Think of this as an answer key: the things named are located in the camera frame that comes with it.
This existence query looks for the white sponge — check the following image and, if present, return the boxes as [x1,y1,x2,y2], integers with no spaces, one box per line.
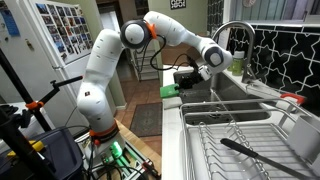
[162,96,184,111]

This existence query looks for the red handled clamp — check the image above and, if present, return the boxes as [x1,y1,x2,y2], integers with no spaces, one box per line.
[141,159,162,178]

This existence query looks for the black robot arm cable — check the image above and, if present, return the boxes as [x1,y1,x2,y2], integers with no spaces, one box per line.
[133,33,202,73]

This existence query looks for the chrome gooseneck faucet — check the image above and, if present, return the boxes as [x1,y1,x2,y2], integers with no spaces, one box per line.
[210,20,258,85]

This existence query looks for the steel wire dish rack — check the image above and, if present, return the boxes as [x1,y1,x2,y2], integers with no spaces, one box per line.
[179,96,320,180]

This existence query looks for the brown cardboard box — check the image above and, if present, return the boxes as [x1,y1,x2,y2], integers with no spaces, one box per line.
[161,42,202,67]

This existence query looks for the red plastic scrubber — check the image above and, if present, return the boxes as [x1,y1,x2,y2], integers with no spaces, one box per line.
[279,92,307,106]

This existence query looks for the yellow handled tool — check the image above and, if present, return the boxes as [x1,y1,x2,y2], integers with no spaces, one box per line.
[5,139,47,158]

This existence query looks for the black camera stand pole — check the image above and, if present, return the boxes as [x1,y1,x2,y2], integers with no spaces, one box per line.
[0,48,58,180]

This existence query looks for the photo collage sheet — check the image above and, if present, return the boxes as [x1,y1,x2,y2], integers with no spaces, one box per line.
[34,2,97,65]

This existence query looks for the kitchen window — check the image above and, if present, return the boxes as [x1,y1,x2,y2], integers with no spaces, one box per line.
[229,0,320,25]

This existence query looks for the dark blue storage bin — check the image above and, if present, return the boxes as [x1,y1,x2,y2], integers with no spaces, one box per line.
[31,127,85,180]

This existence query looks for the wooden robot platform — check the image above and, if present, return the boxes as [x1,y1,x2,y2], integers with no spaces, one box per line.
[114,119,163,175]

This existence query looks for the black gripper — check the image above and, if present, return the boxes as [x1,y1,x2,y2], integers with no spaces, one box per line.
[177,64,208,92]

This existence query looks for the tall green soap bottle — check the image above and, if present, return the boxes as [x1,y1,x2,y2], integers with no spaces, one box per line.
[231,50,246,77]

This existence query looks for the blue paper note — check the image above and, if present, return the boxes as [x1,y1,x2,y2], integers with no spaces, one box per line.
[0,8,21,38]

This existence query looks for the white cutlery holder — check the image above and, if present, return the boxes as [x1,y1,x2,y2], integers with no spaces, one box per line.
[285,114,320,165]

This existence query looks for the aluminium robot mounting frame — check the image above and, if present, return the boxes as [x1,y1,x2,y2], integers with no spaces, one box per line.
[74,133,162,180]

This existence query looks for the black clamp arm orange joints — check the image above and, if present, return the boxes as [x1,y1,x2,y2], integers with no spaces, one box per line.
[24,74,84,112]

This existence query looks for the stainless steel sink basin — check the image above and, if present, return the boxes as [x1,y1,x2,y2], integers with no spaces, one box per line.
[172,67,272,126]

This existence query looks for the black handled knife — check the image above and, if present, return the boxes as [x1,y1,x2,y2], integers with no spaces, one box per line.
[219,137,316,180]

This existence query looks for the black white patterned wall art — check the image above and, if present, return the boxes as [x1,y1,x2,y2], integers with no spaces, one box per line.
[169,0,187,11]

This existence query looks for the white framed sign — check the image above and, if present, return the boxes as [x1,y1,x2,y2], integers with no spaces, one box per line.
[216,28,232,51]

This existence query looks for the white refrigerator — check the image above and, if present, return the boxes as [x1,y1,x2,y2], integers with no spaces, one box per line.
[0,0,118,135]

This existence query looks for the dark patterned door mat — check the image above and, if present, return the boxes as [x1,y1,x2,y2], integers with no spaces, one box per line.
[129,101,164,138]

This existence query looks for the green sponge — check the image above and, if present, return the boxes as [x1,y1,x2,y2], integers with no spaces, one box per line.
[159,82,181,100]

